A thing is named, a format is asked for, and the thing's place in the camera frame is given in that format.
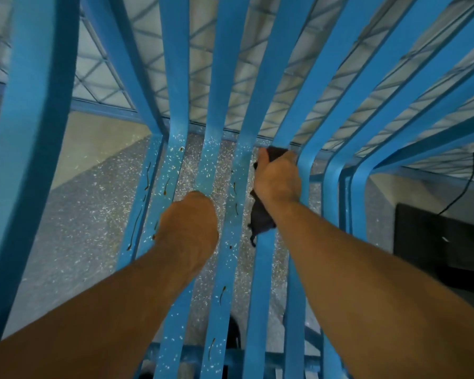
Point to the black box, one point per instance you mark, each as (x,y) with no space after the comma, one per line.
(438,248)

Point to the person's black shoe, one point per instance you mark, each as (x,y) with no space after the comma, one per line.
(233,335)

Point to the person's left hand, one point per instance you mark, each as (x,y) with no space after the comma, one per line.
(187,228)

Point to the person's left forearm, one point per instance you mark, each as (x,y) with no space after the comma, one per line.
(98,315)

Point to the dark cleaning cloth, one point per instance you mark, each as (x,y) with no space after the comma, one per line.
(260,221)

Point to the person's right forearm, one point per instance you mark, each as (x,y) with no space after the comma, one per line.
(363,296)

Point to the person's right hand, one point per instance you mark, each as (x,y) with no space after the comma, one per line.
(278,179)

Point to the person's right thumb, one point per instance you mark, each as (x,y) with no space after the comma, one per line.
(263,158)

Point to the blue slatted metal frame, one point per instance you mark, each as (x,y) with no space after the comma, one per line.
(229,74)

